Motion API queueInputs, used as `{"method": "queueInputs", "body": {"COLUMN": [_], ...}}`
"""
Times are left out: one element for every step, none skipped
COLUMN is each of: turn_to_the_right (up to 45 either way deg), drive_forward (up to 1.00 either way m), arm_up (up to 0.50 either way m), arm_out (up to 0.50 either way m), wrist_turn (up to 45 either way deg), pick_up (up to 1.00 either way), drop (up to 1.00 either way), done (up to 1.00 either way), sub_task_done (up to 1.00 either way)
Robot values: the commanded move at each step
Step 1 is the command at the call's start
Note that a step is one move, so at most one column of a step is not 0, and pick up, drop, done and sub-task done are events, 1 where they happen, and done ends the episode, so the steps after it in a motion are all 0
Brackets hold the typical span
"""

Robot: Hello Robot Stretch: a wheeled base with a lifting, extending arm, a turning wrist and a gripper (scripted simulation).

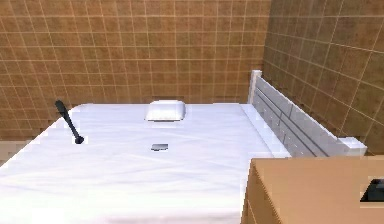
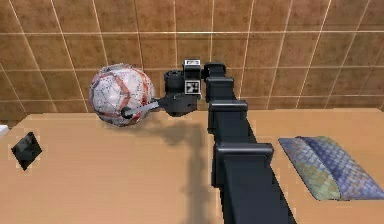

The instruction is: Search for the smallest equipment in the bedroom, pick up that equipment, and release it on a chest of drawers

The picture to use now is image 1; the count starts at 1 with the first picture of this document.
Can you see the white bed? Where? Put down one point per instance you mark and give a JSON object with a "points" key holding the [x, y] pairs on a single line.
{"points": [[186, 173]]}

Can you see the white pillow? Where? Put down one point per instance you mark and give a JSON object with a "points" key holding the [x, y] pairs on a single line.
{"points": [[165, 110]]}

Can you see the tan wooden bedside table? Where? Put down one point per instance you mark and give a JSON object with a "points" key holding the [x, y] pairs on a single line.
{"points": [[310, 193]]}

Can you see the black baseball bat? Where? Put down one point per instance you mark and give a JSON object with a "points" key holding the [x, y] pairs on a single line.
{"points": [[68, 120]]}

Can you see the black box-shaped object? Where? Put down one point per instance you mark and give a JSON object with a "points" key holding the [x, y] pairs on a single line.
{"points": [[375, 191]]}

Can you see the small grey phone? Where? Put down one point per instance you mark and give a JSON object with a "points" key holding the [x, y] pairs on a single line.
{"points": [[159, 147]]}

